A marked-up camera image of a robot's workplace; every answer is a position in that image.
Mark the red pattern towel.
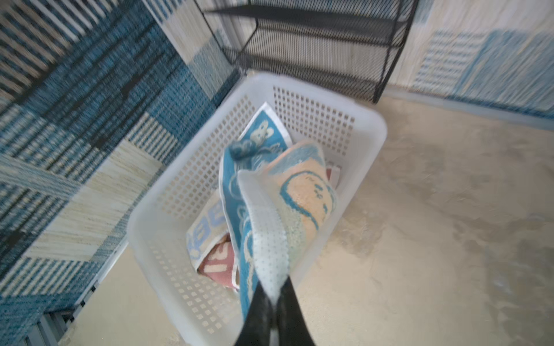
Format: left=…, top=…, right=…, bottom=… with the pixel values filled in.
left=198, top=238, right=239, bottom=290

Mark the white plastic laundry basket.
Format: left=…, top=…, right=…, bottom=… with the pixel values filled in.
left=127, top=73, right=388, bottom=345

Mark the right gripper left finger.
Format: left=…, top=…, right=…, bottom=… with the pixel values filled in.
left=235, top=283, right=274, bottom=346

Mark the blue bunny pattern towel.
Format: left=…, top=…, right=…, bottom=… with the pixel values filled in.
left=219, top=103, right=338, bottom=316

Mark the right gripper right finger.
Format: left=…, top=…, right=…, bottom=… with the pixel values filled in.
left=276, top=278, right=315, bottom=346

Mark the black wire shelf rack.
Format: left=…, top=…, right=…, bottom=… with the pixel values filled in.
left=195, top=1, right=419, bottom=103

